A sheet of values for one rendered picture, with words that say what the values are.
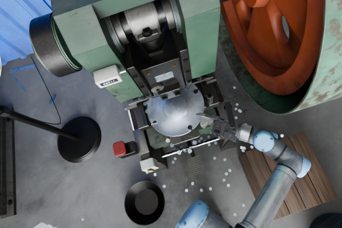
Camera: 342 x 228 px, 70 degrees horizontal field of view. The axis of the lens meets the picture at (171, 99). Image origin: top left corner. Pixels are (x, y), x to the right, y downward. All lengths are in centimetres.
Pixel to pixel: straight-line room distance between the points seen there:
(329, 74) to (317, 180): 119
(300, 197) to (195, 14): 129
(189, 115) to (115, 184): 107
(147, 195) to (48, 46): 147
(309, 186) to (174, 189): 89
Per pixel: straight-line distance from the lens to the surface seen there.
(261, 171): 162
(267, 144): 99
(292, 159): 102
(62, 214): 224
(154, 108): 124
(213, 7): 65
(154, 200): 198
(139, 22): 69
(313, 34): 60
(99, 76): 73
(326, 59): 54
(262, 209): 94
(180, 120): 119
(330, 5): 48
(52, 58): 77
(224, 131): 112
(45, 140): 239
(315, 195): 170
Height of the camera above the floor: 194
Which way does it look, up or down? 69 degrees down
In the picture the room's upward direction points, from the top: 22 degrees counter-clockwise
